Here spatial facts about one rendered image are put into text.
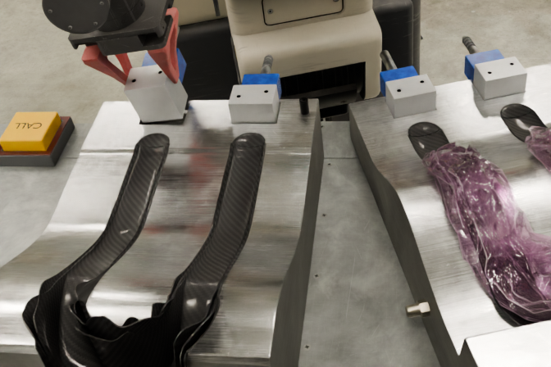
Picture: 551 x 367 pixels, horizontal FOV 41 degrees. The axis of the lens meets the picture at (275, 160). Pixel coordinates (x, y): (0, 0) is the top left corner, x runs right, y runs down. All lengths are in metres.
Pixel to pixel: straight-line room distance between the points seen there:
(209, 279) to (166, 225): 0.12
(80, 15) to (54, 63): 2.12
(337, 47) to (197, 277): 0.57
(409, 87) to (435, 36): 1.72
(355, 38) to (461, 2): 1.67
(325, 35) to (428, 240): 0.51
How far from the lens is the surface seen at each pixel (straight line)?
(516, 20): 2.69
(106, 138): 0.86
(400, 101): 0.86
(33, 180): 0.99
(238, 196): 0.76
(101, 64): 0.81
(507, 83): 0.90
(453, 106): 0.89
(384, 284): 0.77
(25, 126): 1.02
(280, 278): 0.63
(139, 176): 0.81
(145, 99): 0.84
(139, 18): 0.78
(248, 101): 0.82
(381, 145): 0.84
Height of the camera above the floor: 1.40
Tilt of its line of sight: 41 degrees down
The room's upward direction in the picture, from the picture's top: 9 degrees counter-clockwise
